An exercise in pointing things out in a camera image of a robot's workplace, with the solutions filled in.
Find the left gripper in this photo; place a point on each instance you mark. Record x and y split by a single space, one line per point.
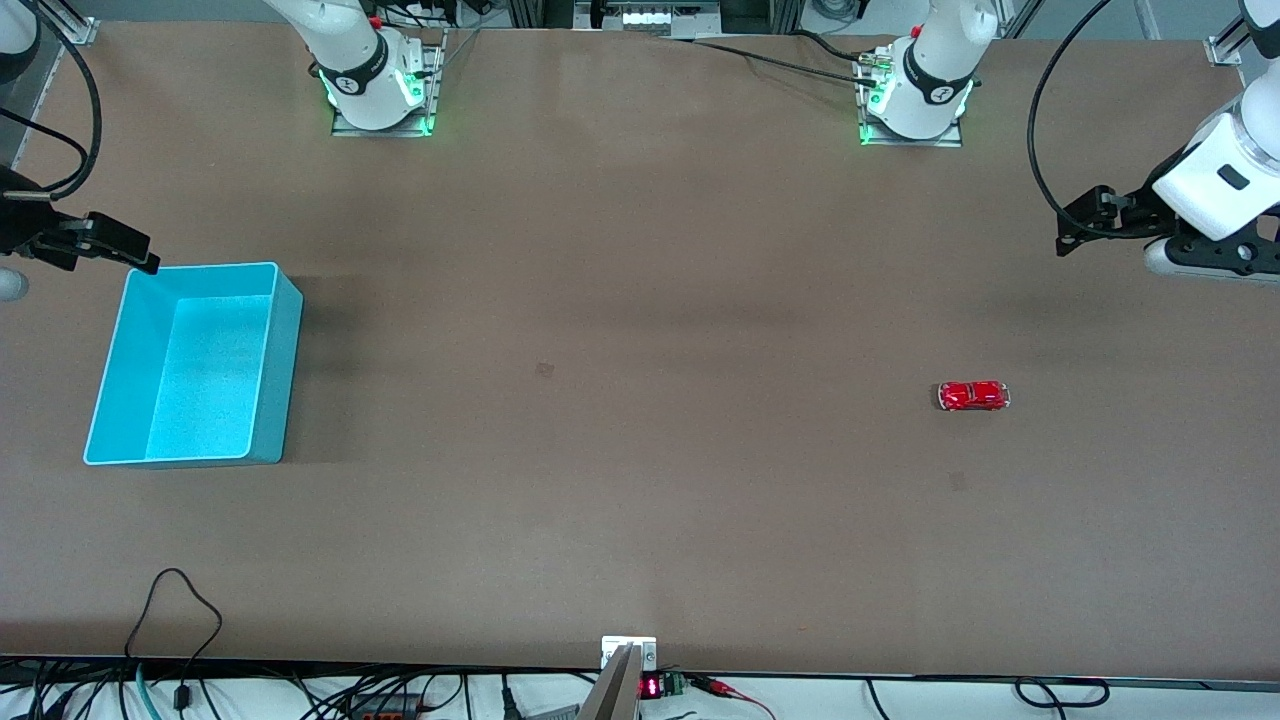
1136 212

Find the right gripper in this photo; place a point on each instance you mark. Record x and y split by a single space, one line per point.
22 228

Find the red beetle toy car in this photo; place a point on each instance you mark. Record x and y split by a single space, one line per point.
972 396

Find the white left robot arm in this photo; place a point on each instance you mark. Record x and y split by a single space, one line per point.
935 60

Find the blue plastic box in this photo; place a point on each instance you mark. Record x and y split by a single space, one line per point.
205 380

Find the lit rack device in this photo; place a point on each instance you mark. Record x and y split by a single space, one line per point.
655 15

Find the grey orange power strip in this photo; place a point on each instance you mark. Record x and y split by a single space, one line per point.
385 707

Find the red clip lead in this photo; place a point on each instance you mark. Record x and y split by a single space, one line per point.
725 689

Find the white mounting plate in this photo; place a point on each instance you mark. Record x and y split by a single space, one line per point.
645 652

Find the red digit display module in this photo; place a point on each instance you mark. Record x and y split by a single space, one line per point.
660 686

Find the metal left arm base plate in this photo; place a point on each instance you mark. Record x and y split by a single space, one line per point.
945 140

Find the aluminium frame profile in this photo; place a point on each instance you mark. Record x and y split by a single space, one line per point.
75 20
1228 48

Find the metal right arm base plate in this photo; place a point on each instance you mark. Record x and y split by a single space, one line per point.
430 100

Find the grey camera mount beam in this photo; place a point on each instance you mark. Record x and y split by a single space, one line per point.
612 695

